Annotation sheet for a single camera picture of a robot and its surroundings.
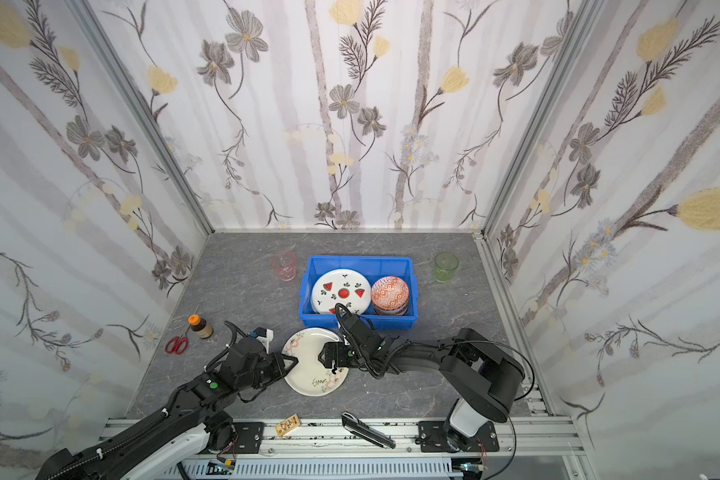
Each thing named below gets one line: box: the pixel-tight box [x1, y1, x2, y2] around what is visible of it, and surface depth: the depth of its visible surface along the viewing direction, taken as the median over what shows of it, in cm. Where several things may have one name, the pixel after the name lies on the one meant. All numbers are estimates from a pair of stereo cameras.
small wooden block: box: [275, 414, 300, 437], surface depth 77 cm
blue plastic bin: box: [298, 256, 419, 329], surface depth 97 cm
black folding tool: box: [341, 411, 397, 449], surface depth 76 cm
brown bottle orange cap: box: [188, 314, 214, 339], surface depth 89 cm
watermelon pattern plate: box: [311, 269, 372, 315], surface depth 101 cm
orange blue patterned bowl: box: [371, 276, 409, 316], surface depth 93 cm
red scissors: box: [165, 334, 189, 355], surface depth 92 cm
